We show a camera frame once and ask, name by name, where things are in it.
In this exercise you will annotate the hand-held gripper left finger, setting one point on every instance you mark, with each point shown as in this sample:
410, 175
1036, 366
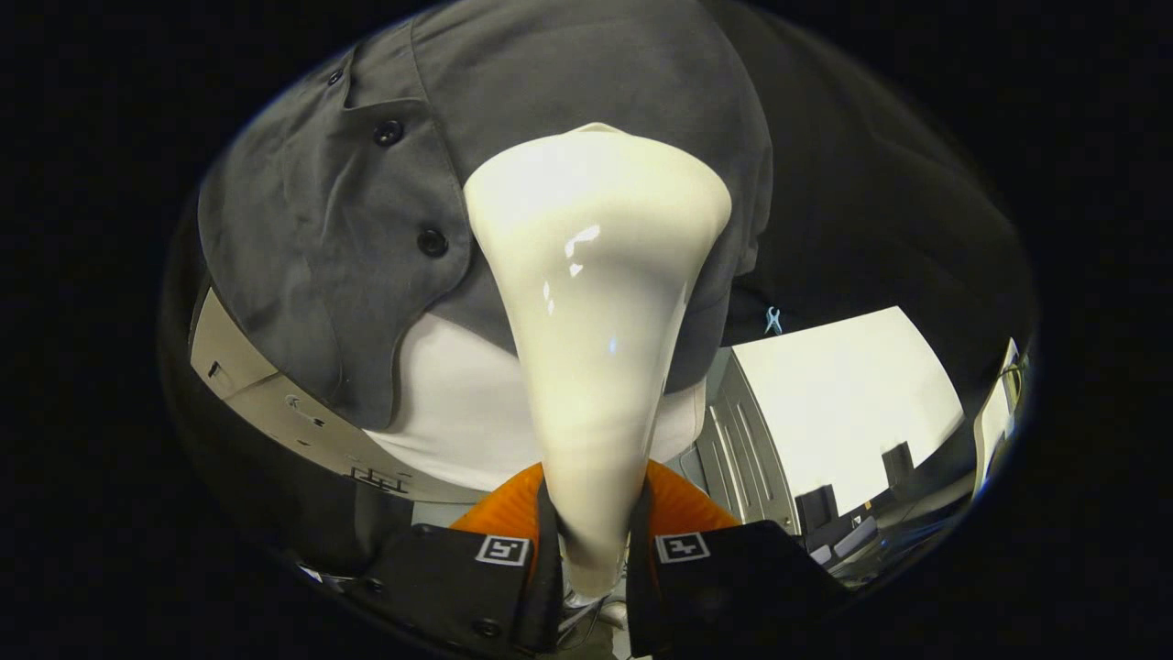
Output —
449, 587

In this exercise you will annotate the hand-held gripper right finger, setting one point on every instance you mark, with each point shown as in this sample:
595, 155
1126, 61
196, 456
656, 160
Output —
733, 587

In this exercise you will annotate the white garment steamer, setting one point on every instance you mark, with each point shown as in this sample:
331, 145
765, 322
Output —
596, 321

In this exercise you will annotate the grey button shirt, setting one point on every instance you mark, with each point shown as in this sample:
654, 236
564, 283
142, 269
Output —
321, 211

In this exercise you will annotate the small black box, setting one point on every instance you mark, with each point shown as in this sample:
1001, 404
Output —
816, 510
898, 465

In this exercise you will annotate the white mannequin torso form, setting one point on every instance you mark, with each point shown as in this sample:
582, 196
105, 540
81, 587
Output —
458, 403

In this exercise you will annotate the white table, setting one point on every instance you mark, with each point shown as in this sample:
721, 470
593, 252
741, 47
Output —
843, 394

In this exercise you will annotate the grey drawer cabinet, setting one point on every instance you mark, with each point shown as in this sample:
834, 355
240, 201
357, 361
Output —
266, 403

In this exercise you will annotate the light blue clip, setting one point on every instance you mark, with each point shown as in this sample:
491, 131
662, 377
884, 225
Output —
773, 321

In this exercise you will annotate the white shelf board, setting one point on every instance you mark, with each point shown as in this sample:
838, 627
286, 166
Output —
994, 422

